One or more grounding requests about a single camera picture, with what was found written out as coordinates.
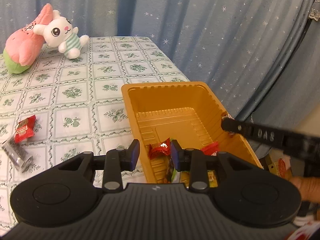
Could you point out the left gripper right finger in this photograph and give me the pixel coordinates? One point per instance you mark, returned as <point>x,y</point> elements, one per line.
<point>193,161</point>

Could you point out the small red gold candy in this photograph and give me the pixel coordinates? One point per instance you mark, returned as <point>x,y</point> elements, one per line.
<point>160,149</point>

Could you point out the pink star plush toy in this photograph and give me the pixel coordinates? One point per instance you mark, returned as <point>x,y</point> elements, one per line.
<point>23,46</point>

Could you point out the green red candy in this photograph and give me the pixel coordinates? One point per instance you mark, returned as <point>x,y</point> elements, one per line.
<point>171,176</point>

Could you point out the person's right hand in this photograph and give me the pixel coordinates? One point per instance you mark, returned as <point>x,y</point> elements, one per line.
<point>309,191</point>

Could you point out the clear black snack packet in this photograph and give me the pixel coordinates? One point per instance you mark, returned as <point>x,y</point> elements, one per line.
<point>17,154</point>

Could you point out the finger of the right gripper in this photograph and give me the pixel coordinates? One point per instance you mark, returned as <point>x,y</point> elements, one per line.
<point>234,126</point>

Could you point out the white bunny plush toy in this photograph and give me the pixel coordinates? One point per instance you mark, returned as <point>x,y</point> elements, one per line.
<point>60,34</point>

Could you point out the orange plastic tray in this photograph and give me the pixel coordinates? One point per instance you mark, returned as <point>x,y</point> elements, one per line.
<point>186,111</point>

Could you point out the red jujube snack packet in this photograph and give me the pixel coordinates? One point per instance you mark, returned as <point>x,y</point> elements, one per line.
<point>25,129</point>

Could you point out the blue star curtain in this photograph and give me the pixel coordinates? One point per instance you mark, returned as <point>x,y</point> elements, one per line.
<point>260,57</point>

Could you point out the yellow candy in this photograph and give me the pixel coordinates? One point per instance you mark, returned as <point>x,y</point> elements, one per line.
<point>184,178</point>

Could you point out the red puffy snack packet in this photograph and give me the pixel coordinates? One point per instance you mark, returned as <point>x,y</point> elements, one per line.
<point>211,149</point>

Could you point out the green floral tablecloth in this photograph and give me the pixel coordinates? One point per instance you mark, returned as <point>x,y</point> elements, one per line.
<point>77,103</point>

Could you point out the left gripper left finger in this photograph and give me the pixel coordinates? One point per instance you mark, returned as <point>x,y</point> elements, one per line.
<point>117,161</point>

